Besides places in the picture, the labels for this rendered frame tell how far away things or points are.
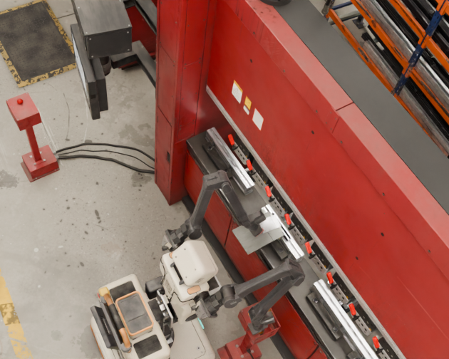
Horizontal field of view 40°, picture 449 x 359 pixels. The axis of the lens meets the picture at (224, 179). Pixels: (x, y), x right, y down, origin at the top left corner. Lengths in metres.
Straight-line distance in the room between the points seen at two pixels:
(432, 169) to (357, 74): 0.54
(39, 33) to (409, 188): 4.18
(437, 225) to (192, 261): 1.30
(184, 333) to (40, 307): 1.07
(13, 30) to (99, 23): 2.76
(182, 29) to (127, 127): 2.12
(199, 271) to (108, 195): 1.91
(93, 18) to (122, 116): 2.10
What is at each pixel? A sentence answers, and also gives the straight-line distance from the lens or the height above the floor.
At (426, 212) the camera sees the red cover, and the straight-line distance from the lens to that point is 2.55.
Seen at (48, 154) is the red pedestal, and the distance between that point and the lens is 5.08.
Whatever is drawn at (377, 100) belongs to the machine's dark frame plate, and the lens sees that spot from 2.78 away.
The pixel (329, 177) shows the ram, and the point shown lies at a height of 1.89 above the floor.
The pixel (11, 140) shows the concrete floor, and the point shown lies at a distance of 5.35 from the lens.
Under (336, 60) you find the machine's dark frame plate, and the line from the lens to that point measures 2.87.
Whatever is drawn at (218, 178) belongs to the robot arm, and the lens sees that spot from 3.21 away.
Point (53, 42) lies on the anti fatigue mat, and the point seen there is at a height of 0.01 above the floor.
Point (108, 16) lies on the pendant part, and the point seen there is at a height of 1.95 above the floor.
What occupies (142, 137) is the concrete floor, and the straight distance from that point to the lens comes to 5.25.
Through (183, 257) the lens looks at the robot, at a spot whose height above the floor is 1.35.
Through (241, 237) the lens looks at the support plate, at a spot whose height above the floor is 1.00.
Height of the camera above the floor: 4.37
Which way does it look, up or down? 59 degrees down
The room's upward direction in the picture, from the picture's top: 12 degrees clockwise
